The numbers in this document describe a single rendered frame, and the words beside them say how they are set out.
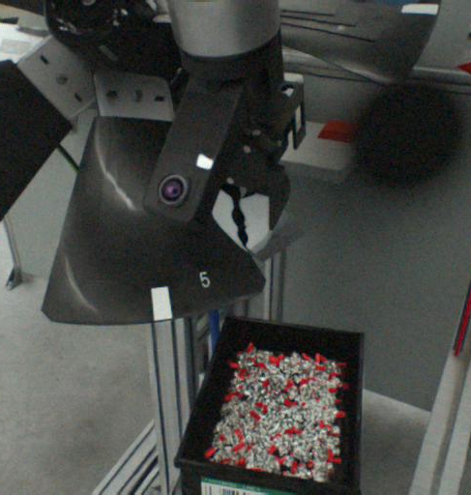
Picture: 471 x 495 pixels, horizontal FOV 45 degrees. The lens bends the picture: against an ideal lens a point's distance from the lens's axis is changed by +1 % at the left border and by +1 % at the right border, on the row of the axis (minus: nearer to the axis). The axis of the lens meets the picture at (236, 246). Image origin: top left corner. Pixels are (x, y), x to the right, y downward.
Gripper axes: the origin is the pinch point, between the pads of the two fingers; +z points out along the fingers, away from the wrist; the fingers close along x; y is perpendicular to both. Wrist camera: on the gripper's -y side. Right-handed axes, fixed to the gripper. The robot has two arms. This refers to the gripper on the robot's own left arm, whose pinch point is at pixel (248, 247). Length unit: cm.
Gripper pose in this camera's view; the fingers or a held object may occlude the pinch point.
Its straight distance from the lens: 54.2
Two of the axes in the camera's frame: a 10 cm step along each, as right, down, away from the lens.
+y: 4.4, -7.0, 5.7
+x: -8.9, -2.4, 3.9
